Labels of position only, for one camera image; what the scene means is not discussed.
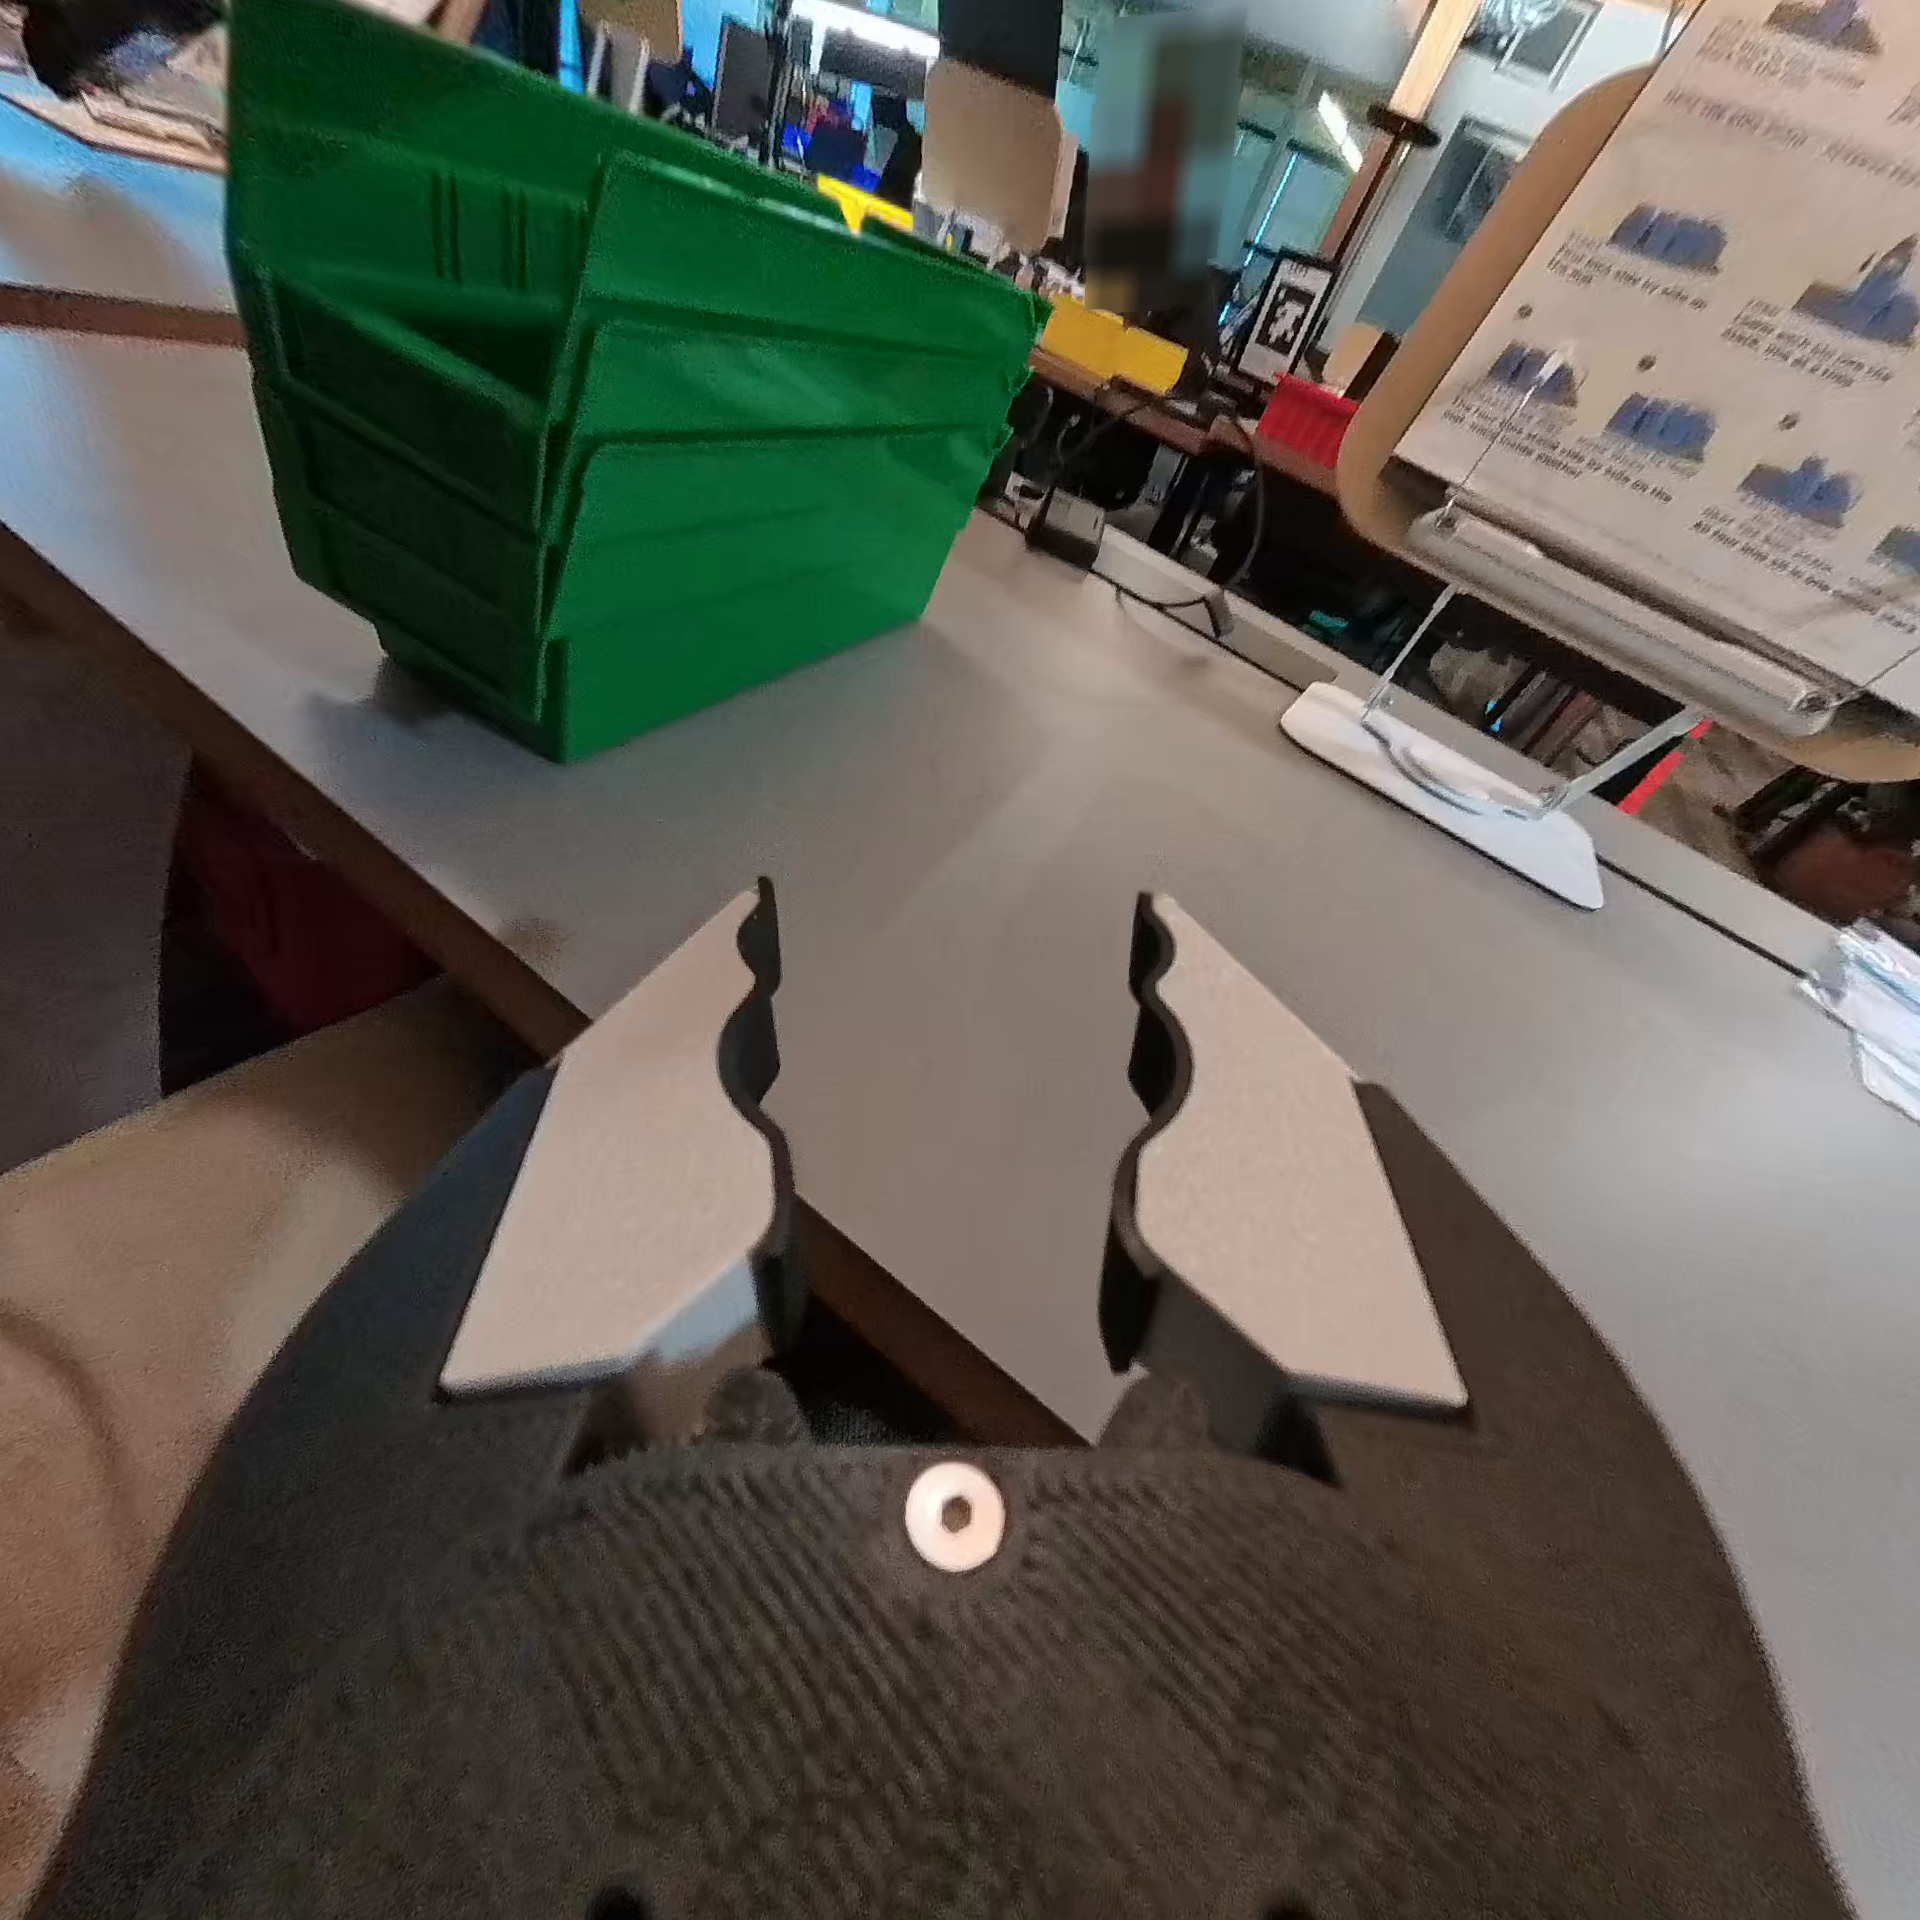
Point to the wooden board on small stand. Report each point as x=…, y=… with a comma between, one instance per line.
x=990, y=150

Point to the red plastic bin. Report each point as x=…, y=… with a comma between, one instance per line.
x=1305, y=413

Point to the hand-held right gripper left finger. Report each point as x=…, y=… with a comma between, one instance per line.
x=615, y=1200

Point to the white stand with wooden board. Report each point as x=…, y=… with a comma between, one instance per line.
x=1514, y=849

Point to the black power adapter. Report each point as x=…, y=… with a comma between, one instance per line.
x=1065, y=528

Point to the clear plastic bag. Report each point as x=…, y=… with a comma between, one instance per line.
x=1874, y=991

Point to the background wooden table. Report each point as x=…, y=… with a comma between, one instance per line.
x=1155, y=423

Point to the yellow plastic bin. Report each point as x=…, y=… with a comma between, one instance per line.
x=1110, y=339
x=867, y=207

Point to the printed instruction sheet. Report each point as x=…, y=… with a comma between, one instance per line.
x=1724, y=331

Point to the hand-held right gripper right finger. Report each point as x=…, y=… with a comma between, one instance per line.
x=1274, y=1215

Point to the grey desk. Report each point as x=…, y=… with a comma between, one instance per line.
x=974, y=780

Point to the brown pole with black disc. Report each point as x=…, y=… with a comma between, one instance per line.
x=1392, y=132

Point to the dark red cloth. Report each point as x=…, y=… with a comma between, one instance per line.
x=284, y=931

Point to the black and white marker sign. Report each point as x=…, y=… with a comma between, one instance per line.
x=1292, y=314

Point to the person's beige trouser leg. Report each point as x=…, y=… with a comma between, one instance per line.
x=151, y=1350

